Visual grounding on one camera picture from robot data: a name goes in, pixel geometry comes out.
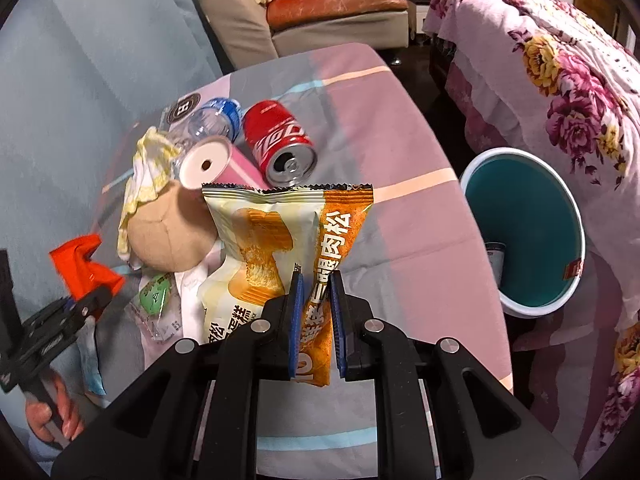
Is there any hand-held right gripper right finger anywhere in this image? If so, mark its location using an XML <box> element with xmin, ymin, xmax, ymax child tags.
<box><xmin>327</xmin><ymin>270</ymin><xmax>581</xmax><ymax>480</ymax></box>

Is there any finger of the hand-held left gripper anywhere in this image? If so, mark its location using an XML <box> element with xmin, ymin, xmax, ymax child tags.
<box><xmin>20</xmin><ymin>286</ymin><xmax>114</xmax><ymax>361</ymax></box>

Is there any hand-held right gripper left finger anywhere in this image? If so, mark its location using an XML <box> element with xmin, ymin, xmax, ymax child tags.
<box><xmin>50</xmin><ymin>269</ymin><xmax>306</xmax><ymax>480</ymax></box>

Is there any orange plastic wrapper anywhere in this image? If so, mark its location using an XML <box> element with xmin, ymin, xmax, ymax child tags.
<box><xmin>49</xmin><ymin>234</ymin><xmax>126</xmax><ymax>322</ymax></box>

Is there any orange white bread packet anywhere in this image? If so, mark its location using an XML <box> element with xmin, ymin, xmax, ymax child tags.
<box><xmin>201</xmin><ymin>182</ymin><xmax>375</xmax><ymax>388</ymax></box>

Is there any teal trash bin white rim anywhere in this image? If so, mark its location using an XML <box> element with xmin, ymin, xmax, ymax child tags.
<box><xmin>458</xmin><ymin>147</ymin><xmax>587</xmax><ymax>320</ymax></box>

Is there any person's left hand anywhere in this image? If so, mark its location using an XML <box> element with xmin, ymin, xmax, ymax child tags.
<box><xmin>24</xmin><ymin>374</ymin><xmax>87</xmax><ymax>450</ymax></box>

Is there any clear green snack packet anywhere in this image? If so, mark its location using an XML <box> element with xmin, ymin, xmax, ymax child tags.
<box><xmin>127</xmin><ymin>272</ymin><xmax>184</xmax><ymax>344</ymax></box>

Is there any yellow white crumpled tissue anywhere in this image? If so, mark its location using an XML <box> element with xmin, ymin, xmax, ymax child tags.
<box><xmin>117</xmin><ymin>127</ymin><xmax>184</xmax><ymax>262</ymax></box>

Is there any small tin can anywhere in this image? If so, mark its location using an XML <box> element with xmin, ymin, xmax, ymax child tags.
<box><xmin>483</xmin><ymin>242</ymin><xmax>507</xmax><ymax>289</ymax></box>

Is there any pink tube with white end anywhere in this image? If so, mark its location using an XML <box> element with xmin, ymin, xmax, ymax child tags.
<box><xmin>180</xmin><ymin>136</ymin><xmax>267</xmax><ymax>192</ymax></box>

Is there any red soda can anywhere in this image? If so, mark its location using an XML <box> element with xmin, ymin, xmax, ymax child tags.
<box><xmin>242</xmin><ymin>101</ymin><xmax>319</xmax><ymax>187</ymax></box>

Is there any pink grey striped sheet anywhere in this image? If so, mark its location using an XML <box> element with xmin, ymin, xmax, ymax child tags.
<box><xmin>97</xmin><ymin>42</ymin><xmax>517</xmax><ymax>480</ymax></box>

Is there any clear bottle with blue label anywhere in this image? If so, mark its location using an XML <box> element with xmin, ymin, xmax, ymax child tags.
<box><xmin>167</xmin><ymin>98</ymin><xmax>244</xmax><ymax>171</ymax></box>

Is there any light blue bedsheet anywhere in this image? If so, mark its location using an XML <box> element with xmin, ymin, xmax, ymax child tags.
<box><xmin>0</xmin><ymin>0</ymin><xmax>227</xmax><ymax>461</ymax></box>

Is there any beige sofa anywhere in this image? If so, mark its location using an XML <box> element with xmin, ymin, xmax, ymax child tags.
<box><xmin>189</xmin><ymin>0</ymin><xmax>412</xmax><ymax>70</ymax></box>

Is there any orange leather seat cushion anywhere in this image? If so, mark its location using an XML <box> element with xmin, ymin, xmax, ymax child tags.
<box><xmin>266</xmin><ymin>0</ymin><xmax>410</xmax><ymax>32</ymax></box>

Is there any pink floral blanket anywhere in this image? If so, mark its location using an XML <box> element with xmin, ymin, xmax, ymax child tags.
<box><xmin>422</xmin><ymin>0</ymin><xmax>640</xmax><ymax>467</ymax></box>

